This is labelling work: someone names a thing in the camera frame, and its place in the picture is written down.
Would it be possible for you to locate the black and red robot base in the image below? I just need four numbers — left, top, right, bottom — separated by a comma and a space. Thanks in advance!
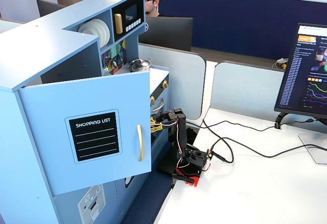
171, 162, 205, 188

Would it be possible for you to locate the blue shopping list cabinet door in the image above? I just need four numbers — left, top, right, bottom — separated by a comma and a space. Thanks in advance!
17, 70, 153, 196

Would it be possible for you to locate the blue toy kitchen cabinet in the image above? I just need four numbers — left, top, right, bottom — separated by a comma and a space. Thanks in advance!
0, 0, 171, 224

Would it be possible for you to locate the light grey desk divider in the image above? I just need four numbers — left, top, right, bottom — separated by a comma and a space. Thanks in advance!
209, 60, 288, 123
138, 42, 207, 121

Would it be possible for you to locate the silver toy pot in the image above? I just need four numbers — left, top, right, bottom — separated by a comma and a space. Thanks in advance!
131, 62, 153, 73
129, 58, 151, 69

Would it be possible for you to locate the black monitor back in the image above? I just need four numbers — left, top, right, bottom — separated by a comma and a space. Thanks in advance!
138, 16, 194, 52

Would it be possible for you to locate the white toy plate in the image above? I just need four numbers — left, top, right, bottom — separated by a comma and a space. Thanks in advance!
93, 18, 111, 46
78, 21, 102, 48
89, 19, 107, 48

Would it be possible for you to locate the black toy microwave door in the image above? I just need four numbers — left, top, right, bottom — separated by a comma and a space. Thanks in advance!
111, 0, 145, 43

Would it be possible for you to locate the lit computer monitor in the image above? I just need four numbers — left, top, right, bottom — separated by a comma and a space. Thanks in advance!
274, 22, 327, 119

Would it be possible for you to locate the dark grey monitor back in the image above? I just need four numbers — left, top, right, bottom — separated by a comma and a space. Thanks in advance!
36, 0, 68, 18

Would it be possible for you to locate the silver monitor foot plate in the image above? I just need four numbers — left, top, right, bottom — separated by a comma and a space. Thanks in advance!
298, 132, 327, 165

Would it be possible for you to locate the gold oven door handle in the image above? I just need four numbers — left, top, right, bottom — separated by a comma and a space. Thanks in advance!
152, 97, 165, 113

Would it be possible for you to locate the yellow spiral cable wrap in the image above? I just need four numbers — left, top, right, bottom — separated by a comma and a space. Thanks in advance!
150, 116, 165, 134

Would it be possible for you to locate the gold curved door handle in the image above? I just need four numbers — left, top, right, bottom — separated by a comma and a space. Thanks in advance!
136, 124, 145, 162

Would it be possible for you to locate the black flat base plate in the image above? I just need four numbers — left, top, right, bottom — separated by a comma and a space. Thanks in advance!
156, 156, 180, 177

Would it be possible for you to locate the gold microwave door handle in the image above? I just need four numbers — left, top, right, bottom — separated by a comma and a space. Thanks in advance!
114, 13, 124, 34

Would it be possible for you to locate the black cable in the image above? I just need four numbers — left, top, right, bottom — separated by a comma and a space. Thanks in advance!
202, 118, 317, 133
209, 137, 327, 164

